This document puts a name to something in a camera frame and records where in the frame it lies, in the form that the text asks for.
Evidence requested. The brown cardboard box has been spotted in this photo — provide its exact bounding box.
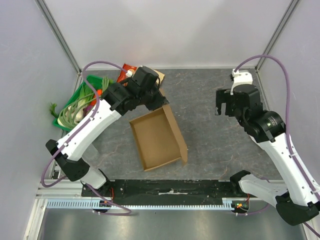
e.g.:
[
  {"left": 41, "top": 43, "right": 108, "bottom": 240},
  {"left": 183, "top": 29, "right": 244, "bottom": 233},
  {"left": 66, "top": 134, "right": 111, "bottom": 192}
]
[{"left": 129, "top": 103, "right": 188, "bottom": 172}]

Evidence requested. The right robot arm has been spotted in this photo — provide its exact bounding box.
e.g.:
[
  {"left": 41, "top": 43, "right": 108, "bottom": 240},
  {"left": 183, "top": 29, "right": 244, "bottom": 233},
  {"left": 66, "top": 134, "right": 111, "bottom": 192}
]
[{"left": 215, "top": 84, "right": 320, "bottom": 226}]

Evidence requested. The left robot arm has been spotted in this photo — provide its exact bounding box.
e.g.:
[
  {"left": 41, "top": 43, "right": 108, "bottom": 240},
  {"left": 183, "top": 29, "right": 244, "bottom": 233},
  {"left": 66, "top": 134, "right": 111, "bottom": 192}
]
[{"left": 45, "top": 66, "right": 168, "bottom": 197}]

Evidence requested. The cassava chips snack bag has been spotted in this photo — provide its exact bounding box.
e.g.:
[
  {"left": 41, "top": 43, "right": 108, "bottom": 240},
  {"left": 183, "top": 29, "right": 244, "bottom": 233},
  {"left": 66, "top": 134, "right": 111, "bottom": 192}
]
[{"left": 116, "top": 63, "right": 165, "bottom": 86}]

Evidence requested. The orange carrot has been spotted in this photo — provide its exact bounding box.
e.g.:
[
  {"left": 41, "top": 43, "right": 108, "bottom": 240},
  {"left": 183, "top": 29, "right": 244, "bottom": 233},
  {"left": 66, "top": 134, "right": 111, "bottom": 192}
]
[{"left": 90, "top": 89, "right": 103, "bottom": 106}]

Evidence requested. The purple radish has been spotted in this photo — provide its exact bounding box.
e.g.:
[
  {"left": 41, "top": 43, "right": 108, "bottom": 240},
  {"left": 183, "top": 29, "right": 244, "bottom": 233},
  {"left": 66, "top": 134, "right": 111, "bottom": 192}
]
[{"left": 83, "top": 105, "right": 93, "bottom": 116}]

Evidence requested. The bok choy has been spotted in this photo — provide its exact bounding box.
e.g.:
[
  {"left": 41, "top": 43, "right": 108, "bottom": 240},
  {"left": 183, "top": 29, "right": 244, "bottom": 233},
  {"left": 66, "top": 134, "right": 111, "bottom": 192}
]
[{"left": 57, "top": 85, "right": 95, "bottom": 128}]

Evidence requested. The green long beans bundle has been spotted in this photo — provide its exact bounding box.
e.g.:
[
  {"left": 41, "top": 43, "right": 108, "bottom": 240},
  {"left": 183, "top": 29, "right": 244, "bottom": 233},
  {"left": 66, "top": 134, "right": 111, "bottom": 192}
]
[{"left": 57, "top": 76, "right": 113, "bottom": 126}]

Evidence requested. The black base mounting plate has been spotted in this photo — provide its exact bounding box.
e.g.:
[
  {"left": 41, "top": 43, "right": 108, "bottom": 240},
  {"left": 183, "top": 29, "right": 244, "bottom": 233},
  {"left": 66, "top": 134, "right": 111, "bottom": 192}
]
[{"left": 96, "top": 179, "right": 248, "bottom": 200}]

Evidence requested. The green leafy vegetable outside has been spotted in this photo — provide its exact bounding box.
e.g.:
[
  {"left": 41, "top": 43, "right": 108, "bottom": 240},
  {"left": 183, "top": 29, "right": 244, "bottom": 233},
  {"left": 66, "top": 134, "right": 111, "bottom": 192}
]
[{"left": 49, "top": 102, "right": 59, "bottom": 119}]

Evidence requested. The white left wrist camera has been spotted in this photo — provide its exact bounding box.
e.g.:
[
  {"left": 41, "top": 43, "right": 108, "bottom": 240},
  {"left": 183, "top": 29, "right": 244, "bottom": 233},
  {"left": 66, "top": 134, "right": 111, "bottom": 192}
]
[{"left": 125, "top": 69, "right": 136, "bottom": 78}]

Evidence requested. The blue slotted cable duct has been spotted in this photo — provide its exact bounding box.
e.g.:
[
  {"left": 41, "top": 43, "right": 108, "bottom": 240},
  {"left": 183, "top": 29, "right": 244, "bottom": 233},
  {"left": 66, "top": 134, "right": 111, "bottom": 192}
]
[{"left": 46, "top": 198, "right": 234, "bottom": 211}]

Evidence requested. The aluminium corner post right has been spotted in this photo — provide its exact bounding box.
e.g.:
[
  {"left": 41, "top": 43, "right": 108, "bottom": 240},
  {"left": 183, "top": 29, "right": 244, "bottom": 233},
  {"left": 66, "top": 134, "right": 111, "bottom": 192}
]
[{"left": 262, "top": 0, "right": 301, "bottom": 55}]

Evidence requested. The aluminium corner post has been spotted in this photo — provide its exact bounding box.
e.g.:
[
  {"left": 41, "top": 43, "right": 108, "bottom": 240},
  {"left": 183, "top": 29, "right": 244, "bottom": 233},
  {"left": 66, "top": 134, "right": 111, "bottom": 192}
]
[
  {"left": 34, "top": 0, "right": 83, "bottom": 74},
  {"left": 262, "top": 0, "right": 301, "bottom": 55}
]

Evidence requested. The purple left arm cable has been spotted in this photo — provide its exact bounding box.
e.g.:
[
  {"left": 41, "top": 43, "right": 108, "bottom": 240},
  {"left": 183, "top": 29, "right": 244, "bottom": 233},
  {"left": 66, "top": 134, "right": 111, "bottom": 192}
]
[{"left": 40, "top": 60, "right": 133, "bottom": 188}]

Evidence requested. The aluminium corner post left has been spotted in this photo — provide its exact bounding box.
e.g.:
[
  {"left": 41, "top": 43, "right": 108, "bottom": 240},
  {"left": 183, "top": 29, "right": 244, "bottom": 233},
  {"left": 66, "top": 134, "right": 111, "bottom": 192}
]
[{"left": 34, "top": 0, "right": 83, "bottom": 74}]

